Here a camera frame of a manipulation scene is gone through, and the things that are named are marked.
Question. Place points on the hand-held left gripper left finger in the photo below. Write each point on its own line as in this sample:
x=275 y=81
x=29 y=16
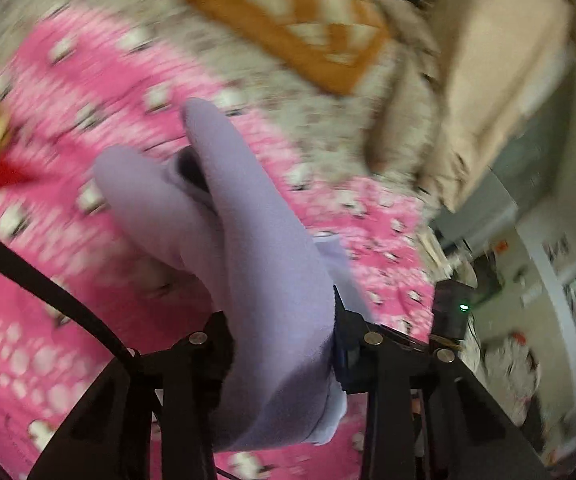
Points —
x=188 y=375

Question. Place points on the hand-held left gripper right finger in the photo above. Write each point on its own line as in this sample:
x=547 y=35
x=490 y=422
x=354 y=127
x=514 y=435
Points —
x=353 y=360

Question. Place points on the lilac fleece garment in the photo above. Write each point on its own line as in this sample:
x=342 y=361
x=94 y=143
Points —
x=258 y=260

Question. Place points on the pink penguin print blanket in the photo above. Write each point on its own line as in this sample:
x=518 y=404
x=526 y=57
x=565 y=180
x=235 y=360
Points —
x=33 y=360

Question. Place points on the beige pillow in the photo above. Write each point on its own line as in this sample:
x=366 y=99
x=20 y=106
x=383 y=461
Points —
x=488 y=60

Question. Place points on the orange checkered pillow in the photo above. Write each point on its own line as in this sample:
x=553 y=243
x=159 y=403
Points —
x=318 y=65

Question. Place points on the floral bed sheet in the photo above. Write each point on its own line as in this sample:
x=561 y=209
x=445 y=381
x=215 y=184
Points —
x=268 y=90

